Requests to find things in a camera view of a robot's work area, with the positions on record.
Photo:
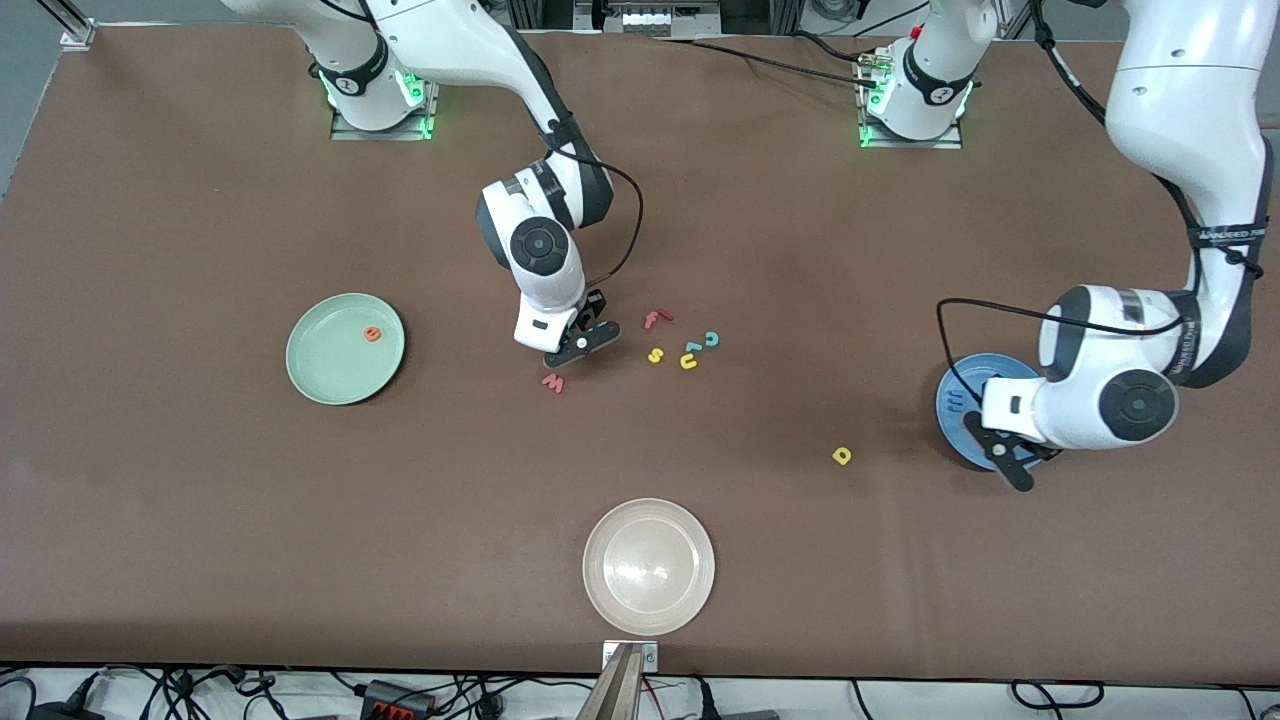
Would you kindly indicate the red foam letter w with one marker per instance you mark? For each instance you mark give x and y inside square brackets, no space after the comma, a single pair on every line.
[553,385]

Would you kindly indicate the blue foam letter m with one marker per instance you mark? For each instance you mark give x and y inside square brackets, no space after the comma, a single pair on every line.
[957,401]

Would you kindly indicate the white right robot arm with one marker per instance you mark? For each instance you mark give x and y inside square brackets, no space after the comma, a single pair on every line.
[450,40]

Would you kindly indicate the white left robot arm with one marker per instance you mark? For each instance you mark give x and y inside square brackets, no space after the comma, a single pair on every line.
[1180,100]

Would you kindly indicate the blue plate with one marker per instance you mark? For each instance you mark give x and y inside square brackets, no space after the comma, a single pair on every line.
[990,368]

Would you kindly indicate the green plate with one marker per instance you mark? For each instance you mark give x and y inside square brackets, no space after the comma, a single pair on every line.
[345,360]

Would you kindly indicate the cream plate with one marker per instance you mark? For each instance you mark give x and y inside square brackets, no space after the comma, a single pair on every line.
[648,566]

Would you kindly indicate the metal connector box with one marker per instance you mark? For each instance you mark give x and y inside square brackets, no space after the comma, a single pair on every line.
[650,18]

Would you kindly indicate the black power strip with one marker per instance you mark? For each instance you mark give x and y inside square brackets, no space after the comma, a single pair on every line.
[395,700]

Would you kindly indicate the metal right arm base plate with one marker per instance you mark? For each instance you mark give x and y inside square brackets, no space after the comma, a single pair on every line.
[345,134]

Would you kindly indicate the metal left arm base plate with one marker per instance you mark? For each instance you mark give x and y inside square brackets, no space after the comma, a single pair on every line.
[940,143]

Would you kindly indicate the small metal bracket plate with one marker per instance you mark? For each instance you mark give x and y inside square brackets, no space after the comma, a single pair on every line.
[650,655]

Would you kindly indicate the aluminium camera pole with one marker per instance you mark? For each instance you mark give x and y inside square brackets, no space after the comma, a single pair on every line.
[615,695]

